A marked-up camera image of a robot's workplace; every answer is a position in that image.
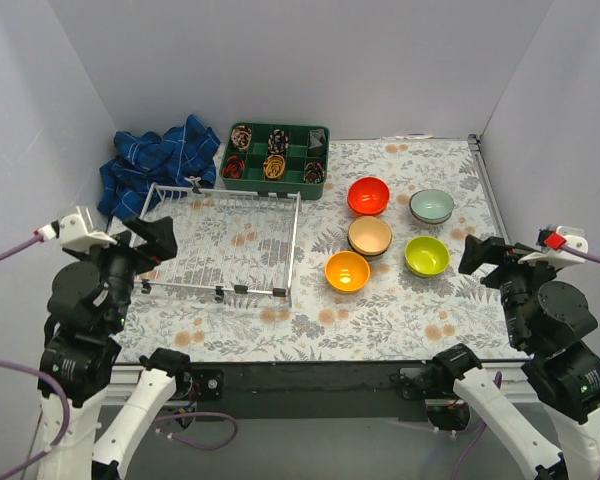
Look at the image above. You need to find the lime green bowl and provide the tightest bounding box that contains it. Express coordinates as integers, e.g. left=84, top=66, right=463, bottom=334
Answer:
left=405, top=236, right=451, bottom=278

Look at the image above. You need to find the pale green white bowl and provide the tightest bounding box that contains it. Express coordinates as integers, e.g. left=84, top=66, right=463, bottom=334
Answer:
left=409, top=189, right=455, bottom=217

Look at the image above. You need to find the dark brown patterned bowl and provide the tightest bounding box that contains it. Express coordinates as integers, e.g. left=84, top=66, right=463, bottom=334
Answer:
left=348, top=241, right=389, bottom=261

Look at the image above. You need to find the cream beige bowl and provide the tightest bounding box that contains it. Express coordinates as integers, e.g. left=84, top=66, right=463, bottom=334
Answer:
left=348, top=216, right=393, bottom=253

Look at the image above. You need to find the orange bowl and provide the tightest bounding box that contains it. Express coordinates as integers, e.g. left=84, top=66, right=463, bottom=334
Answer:
left=347, top=177, right=390, bottom=216

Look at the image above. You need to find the yellow bowl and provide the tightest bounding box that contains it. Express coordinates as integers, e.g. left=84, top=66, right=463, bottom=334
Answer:
left=324, top=251, right=371, bottom=294

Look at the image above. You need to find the white patterned bowl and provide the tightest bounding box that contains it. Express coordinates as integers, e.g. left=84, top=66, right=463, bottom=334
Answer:
left=412, top=211, right=452, bottom=225

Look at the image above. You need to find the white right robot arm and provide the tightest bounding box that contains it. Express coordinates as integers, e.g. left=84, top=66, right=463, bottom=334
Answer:
left=391, top=226, right=600, bottom=479

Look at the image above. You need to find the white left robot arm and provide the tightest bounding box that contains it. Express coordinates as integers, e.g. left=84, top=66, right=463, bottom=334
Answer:
left=37, top=210, right=193, bottom=479

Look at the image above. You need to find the blue plaid cloth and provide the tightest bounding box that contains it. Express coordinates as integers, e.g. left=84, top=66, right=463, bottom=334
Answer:
left=97, top=114, right=220, bottom=220

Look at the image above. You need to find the red black rolled tie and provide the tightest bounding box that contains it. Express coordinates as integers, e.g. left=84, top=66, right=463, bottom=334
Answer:
left=222, top=155, right=246, bottom=179

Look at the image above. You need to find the pink black rolled tie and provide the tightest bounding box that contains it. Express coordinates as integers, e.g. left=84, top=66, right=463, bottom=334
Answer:
left=230, top=124, right=253, bottom=152

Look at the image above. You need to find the yellow rolled tie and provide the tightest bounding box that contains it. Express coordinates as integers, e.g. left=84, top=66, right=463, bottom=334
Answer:
left=263, top=154, right=286, bottom=181

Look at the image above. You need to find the green compartment organizer box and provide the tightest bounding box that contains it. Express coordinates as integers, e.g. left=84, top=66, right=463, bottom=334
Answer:
left=218, top=122, right=330, bottom=200

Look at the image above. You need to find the dark multicolour rolled tie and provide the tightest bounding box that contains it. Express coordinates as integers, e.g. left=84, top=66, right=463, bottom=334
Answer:
left=268, top=129, right=289, bottom=155

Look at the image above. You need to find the brown black rolled tie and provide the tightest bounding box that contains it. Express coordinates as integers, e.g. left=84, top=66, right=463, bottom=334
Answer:
left=303, top=161, right=325, bottom=184

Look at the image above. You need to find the black folded item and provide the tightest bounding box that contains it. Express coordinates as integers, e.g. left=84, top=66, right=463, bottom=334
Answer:
left=307, top=128, right=328, bottom=157

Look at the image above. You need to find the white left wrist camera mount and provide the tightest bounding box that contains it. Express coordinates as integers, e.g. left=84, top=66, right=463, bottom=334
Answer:
left=34, top=206, right=118, bottom=253

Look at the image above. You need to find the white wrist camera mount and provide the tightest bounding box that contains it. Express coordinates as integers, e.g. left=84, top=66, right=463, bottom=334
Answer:
left=34, top=206, right=118, bottom=253
left=518, top=225, right=589, bottom=269

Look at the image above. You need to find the metal wire dish rack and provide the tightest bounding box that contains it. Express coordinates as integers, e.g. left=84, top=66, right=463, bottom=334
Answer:
left=136, top=183, right=302, bottom=305

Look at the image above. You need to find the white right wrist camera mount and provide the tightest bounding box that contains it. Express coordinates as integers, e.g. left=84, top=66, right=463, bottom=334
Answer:
left=518, top=225, right=589, bottom=269

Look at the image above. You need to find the aluminium frame rail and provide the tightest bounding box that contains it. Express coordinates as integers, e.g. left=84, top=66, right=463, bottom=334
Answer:
left=468, top=134, right=509, bottom=244

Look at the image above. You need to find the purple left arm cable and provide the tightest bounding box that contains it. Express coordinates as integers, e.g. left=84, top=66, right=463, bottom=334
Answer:
left=0, top=234, right=239, bottom=480

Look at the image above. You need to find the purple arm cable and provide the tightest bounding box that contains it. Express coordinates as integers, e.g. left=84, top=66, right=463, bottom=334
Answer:
left=452, top=239, right=600, bottom=480
left=0, top=234, right=239, bottom=480

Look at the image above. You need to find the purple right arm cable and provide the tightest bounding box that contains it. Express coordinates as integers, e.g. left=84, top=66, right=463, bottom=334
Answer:
left=452, top=239, right=600, bottom=480

